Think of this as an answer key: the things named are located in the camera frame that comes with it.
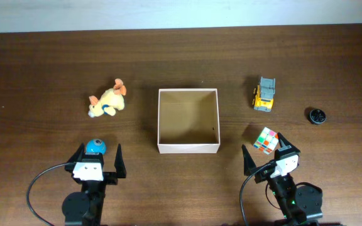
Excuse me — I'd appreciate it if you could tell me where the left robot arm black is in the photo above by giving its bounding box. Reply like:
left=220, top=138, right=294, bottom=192
left=62, top=144, right=126, bottom=226

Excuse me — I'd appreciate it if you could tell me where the blue ball toy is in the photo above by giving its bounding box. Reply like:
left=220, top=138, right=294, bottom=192
left=85, top=139, right=106, bottom=154

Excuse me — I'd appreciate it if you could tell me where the yellow grey toy truck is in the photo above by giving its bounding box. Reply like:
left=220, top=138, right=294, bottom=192
left=253, top=77, right=276, bottom=112

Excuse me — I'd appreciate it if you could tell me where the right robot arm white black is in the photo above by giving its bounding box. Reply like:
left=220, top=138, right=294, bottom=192
left=239, top=133, right=323, bottom=225

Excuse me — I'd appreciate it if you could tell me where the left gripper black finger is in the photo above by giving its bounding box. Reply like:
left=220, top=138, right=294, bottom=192
left=114, top=144, right=127, bottom=179
left=67, top=143, right=85, bottom=163

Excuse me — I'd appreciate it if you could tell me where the small black round cap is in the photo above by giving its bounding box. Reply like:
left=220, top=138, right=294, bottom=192
left=309, top=109, right=326, bottom=125

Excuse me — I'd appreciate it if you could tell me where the open cardboard box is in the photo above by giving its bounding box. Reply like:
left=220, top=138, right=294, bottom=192
left=157, top=89, right=221, bottom=154

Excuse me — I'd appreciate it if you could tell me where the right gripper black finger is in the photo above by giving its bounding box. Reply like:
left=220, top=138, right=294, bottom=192
left=241, top=144, right=256, bottom=176
left=277, top=132, right=292, bottom=149

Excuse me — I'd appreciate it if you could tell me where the yellow plush dog toy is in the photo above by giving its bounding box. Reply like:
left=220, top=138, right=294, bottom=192
left=88, top=78, right=127, bottom=118

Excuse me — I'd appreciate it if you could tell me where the multicolour puzzle cube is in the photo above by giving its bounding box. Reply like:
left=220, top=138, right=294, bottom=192
left=253, top=127, right=278, bottom=154

